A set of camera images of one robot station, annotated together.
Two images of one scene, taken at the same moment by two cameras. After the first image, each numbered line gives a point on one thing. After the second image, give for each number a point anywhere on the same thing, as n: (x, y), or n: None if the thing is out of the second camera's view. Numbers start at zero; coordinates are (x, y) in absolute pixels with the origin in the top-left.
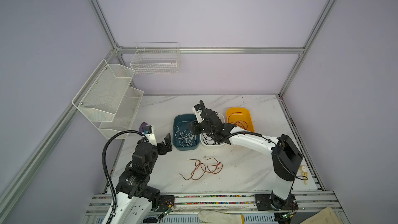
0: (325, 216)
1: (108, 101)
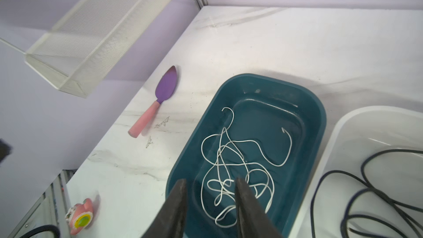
0: None
1: (80, 53)
